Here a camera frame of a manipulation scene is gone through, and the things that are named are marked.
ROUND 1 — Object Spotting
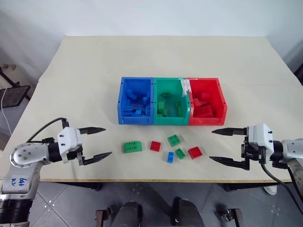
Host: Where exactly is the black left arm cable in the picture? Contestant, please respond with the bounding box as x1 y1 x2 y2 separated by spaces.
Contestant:
26 117 70 143

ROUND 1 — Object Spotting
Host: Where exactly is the long green toy brick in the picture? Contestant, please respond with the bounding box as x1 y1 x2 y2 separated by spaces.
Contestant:
175 101 184 117

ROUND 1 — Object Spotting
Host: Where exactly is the large red toy brick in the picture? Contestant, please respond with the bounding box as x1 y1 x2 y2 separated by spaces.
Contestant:
187 146 204 160

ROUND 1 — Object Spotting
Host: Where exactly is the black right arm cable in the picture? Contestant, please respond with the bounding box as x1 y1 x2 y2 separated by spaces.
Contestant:
260 162 303 204

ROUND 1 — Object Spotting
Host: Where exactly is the long blue toy brick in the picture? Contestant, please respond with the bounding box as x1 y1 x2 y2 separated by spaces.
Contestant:
123 107 143 118

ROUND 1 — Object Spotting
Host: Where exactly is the tall green toy brick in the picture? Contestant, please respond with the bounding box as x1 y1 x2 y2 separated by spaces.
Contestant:
157 101 169 118

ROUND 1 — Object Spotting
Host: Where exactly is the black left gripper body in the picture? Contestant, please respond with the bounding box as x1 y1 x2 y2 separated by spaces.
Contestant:
62 129 86 166

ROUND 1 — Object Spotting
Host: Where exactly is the white shoe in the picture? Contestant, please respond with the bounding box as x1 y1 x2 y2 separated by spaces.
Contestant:
263 185 278 196

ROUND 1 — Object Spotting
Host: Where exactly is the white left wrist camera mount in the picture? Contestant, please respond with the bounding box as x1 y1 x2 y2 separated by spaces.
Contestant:
56 127 83 164

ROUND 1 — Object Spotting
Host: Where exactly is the square green toy brick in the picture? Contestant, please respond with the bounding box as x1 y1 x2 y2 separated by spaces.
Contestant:
167 134 185 147

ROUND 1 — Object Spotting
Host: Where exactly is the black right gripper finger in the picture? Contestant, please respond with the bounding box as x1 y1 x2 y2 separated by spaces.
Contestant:
212 127 248 137
209 156 250 172

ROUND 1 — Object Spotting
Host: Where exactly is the brown metal bracket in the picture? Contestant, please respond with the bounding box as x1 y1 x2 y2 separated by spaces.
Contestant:
95 205 112 227
215 207 244 227

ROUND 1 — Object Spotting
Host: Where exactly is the red plastic bin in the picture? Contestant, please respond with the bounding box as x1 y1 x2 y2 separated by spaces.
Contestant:
187 77 228 126

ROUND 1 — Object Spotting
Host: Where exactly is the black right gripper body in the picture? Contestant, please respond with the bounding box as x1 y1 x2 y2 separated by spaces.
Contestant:
240 136 267 164

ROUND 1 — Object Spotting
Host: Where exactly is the large green curved brick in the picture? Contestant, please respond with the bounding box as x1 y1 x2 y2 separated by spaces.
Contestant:
122 140 143 154

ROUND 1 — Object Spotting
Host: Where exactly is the black table frame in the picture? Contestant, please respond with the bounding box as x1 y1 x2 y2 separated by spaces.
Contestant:
40 181 278 192

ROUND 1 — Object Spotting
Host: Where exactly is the white cable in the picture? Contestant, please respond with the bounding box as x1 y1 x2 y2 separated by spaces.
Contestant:
0 88 13 136

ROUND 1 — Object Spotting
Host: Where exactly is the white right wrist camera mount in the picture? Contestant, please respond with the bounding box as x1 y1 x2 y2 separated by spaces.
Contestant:
246 122 275 154

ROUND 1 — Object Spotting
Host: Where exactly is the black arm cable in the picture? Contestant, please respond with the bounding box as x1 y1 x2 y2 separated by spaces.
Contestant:
26 117 70 143
260 162 303 204

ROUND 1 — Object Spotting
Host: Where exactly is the wide red toy brick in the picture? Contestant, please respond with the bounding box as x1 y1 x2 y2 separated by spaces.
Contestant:
193 105 213 118

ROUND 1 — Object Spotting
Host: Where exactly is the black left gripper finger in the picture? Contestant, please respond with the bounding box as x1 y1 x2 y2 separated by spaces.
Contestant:
80 151 113 166
79 127 107 136

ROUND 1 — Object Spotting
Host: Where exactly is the blue plastic bin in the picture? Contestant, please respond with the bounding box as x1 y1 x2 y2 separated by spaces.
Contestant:
117 77 155 125

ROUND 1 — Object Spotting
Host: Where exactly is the dark rounded shape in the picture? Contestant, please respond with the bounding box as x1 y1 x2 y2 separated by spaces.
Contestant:
117 201 143 227
173 197 205 227

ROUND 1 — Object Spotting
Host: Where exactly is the green plastic bin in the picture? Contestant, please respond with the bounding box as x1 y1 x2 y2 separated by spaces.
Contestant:
153 77 191 125

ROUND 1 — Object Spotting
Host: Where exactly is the black metal stand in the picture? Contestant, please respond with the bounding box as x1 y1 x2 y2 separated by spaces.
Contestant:
0 63 31 109

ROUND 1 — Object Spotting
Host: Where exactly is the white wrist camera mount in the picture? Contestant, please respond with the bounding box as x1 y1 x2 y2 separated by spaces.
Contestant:
246 122 275 154
56 127 83 164

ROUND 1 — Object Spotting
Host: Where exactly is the white paper label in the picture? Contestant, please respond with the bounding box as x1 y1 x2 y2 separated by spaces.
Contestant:
180 79 191 97

